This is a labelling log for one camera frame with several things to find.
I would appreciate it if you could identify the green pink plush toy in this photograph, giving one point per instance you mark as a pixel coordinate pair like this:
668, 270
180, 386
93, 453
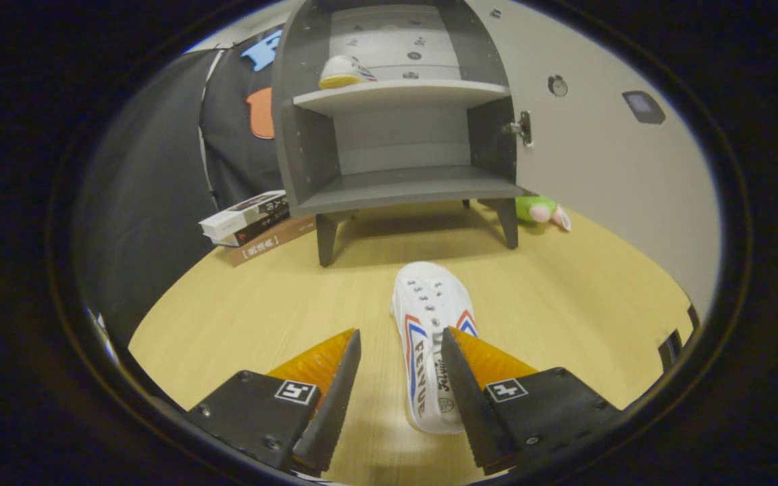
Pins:
536, 209

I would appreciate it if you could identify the metal door hinge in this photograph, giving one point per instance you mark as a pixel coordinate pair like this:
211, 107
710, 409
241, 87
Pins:
523, 128

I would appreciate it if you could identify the black book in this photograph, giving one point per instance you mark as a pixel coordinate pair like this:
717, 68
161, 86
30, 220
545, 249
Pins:
257, 228

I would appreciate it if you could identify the white shoe with yellow sole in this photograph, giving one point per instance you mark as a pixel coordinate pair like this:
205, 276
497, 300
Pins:
342, 71

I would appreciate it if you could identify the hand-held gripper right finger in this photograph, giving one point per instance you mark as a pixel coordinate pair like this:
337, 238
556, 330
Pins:
470, 405

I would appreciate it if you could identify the white shoe with striped side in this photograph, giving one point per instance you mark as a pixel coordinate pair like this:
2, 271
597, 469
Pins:
433, 297

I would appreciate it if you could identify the grey shoe cabinet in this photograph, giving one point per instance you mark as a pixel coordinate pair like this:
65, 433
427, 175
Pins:
402, 185

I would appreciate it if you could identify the white shoe cabinet door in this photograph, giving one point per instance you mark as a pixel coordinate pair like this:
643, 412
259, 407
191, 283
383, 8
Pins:
598, 155

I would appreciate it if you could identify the brown book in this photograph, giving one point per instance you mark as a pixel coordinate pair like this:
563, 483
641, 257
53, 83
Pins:
271, 243

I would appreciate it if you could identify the black backdrop cloth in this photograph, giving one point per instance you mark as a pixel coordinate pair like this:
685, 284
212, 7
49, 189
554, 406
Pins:
152, 202

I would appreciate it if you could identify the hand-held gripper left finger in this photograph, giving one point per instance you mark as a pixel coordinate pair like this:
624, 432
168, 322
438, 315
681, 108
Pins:
335, 398

